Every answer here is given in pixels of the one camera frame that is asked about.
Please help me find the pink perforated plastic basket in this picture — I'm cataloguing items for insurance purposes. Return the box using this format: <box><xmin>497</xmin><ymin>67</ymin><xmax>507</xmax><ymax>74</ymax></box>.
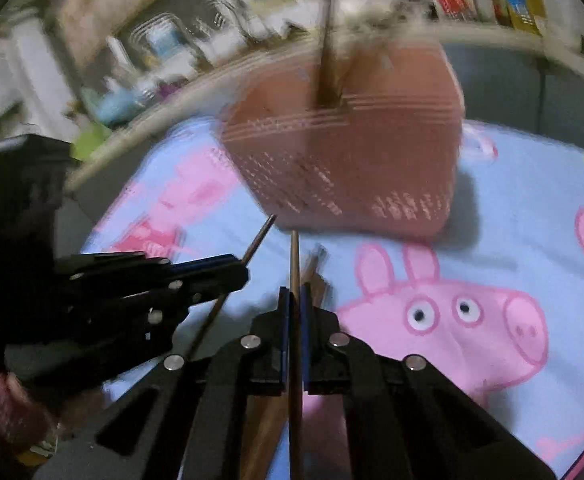
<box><xmin>219</xmin><ymin>40</ymin><xmax>465</xmax><ymax>238</ymax></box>

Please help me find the green plastic bowl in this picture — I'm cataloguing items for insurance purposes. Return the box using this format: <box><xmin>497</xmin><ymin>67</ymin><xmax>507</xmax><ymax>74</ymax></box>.
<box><xmin>69</xmin><ymin>125</ymin><xmax>113</xmax><ymax>161</ymax></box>

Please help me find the pile of wooden chopsticks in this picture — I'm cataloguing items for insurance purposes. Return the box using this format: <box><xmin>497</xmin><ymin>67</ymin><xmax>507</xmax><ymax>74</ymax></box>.
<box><xmin>242</xmin><ymin>245</ymin><xmax>330</xmax><ymax>480</ymax></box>

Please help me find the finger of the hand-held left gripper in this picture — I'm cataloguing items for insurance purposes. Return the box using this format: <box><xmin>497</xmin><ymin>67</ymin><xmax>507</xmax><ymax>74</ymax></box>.
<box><xmin>72</xmin><ymin>281</ymin><xmax>196</xmax><ymax>382</ymax></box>
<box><xmin>57</xmin><ymin>253</ymin><xmax>250</xmax><ymax>302</ymax></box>

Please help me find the red packet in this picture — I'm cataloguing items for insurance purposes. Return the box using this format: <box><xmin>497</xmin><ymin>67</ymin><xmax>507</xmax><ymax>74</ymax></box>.
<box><xmin>432</xmin><ymin>0</ymin><xmax>473</xmax><ymax>21</ymax></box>

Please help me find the white jug with blue label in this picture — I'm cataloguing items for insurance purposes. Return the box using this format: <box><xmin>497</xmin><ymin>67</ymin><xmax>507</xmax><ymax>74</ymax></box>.
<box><xmin>144</xmin><ymin>20</ymin><xmax>193</xmax><ymax>63</ymax></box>

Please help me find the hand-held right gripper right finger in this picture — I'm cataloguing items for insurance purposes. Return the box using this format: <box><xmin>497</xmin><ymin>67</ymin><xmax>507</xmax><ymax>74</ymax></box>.
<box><xmin>301</xmin><ymin>282</ymin><xmax>559</xmax><ymax>480</ymax></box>

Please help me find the blue plastic tub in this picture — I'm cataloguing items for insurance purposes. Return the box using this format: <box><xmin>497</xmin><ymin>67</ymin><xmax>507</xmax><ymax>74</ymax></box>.
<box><xmin>94</xmin><ymin>91</ymin><xmax>138</xmax><ymax>122</ymax></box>

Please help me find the person's left forearm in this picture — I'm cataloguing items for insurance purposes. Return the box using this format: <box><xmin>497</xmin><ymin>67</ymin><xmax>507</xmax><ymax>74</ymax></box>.
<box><xmin>0</xmin><ymin>367</ymin><xmax>60</xmax><ymax>480</ymax></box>

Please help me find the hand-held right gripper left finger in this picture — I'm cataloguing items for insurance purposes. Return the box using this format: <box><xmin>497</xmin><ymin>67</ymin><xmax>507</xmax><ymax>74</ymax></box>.
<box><xmin>34</xmin><ymin>286</ymin><xmax>291</xmax><ymax>480</ymax></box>

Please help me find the brown wooden chopstick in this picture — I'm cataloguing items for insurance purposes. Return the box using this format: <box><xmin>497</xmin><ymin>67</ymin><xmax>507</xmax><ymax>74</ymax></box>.
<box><xmin>317</xmin><ymin>0</ymin><xmax>340</xmax><ymax>108</ymax></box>
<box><xmin>289</xmin><ymin>230</ymin><xmax>304</xmax><ymax>480</ymax></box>
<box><xmin>187</xmin><ymin>214</ymin><xmax>278</xmax><ymax>361</ymax></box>

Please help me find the cartoon pig printed blanket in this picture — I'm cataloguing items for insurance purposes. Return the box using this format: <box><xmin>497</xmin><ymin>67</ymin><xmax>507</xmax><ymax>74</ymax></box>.
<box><xmin>79</xmin><ymin>117</ymin><xmax>584</xmax><ymax>480</ymax></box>

